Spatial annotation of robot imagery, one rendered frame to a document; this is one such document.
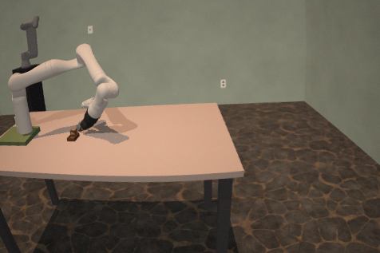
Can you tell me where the brown rectangular tray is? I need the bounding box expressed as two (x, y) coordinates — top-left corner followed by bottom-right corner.
(67, 132), (80, 141)

